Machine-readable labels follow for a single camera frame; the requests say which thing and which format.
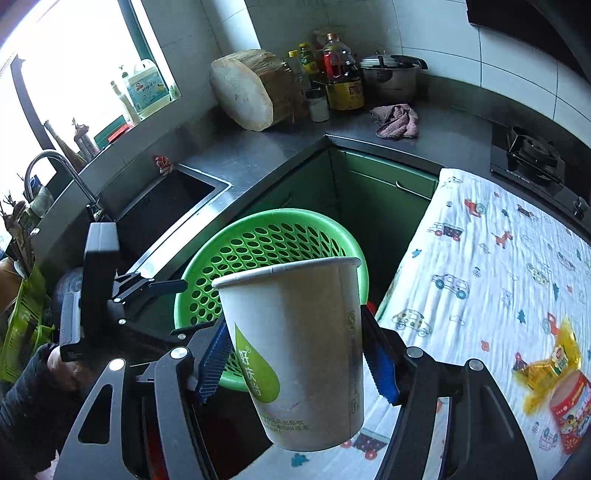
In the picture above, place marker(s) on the printed blanket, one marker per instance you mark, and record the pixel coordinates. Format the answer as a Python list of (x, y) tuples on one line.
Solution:
[(485, 258)]

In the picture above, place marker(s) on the large cooking oil bottle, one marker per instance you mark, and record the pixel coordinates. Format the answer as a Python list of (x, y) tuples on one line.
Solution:
[(344, 87)]

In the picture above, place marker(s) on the small red white figure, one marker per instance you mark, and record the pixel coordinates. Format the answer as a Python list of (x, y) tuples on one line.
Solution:
[(162, 165)]

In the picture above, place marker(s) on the green plastic basket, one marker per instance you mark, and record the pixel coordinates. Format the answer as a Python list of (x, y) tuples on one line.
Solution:
[(277, 235)]

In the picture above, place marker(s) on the dark bottle with yellow cap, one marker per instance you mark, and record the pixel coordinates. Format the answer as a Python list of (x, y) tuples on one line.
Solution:
[(295, 64)]

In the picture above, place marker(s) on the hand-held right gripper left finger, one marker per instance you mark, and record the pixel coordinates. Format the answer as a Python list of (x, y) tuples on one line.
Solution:
[(212, 364)]

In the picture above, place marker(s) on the yellow plastic wrapper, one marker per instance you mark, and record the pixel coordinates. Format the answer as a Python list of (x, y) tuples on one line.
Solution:
[(545, 369)]

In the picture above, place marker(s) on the yellow green plastic bag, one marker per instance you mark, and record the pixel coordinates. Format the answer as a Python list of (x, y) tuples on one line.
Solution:
[(23, 323)]

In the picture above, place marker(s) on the green red box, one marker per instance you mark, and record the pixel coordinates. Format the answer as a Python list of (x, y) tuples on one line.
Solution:
[(111, 134)]

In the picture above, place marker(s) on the steel sink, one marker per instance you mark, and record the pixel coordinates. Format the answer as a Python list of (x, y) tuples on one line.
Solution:
[(161, 207)]

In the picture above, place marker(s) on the large detergent bottle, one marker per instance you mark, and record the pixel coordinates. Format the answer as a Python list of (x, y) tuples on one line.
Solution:
[(147, 90)]

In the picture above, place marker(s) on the black range hood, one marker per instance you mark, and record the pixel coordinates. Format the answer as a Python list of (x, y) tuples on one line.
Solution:
[(531, 23)]

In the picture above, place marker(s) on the green bottle with yellow cap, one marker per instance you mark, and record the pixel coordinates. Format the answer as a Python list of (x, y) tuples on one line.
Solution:
[(307, 60)]

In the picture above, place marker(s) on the person's left hand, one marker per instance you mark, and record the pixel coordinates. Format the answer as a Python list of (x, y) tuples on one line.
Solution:
[(69, 374)]

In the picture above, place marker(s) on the person's left forearm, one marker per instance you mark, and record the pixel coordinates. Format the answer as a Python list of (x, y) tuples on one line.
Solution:
[(32, 415)]

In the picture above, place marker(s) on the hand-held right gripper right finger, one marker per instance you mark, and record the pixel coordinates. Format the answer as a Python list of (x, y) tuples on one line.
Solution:
[(381, 369)]

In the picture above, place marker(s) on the window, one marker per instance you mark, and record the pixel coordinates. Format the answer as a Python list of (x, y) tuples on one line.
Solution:
[(78, 60)]

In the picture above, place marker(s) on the small white jar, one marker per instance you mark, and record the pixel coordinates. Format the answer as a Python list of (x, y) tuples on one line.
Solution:
[(318, 108)]

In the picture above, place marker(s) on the white paper cup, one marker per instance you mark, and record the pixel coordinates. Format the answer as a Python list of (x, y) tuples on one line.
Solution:
[(300, 346)]

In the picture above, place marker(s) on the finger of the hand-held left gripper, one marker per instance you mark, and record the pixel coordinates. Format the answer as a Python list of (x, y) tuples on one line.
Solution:
[(152, 288), (175, 330)]

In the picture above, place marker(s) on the black gas stove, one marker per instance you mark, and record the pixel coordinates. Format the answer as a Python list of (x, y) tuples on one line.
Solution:
[(531, 157)]

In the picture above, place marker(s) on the white spray bottle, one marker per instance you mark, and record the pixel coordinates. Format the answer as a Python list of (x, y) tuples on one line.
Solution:
[(122, 106)]

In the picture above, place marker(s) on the steel faucet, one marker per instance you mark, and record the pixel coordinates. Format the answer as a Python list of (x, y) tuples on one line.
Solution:
[(55, 166)]

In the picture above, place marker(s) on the round wooden chopping block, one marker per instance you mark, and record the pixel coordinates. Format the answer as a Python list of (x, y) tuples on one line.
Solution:
[(244, 92)]

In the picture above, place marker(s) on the steel pressure cooker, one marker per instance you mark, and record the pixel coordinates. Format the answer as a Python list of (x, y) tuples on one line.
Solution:
[(392, 78)]

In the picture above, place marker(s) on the red printed paper cup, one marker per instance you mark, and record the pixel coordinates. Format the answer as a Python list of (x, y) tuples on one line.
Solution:
[(572, 410)]

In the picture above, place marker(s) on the utensil holder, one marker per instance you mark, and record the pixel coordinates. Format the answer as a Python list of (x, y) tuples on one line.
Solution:
[(85, 143)]

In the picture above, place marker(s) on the pink rag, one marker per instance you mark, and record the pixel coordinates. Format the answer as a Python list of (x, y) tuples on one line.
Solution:
[(397, 122)]

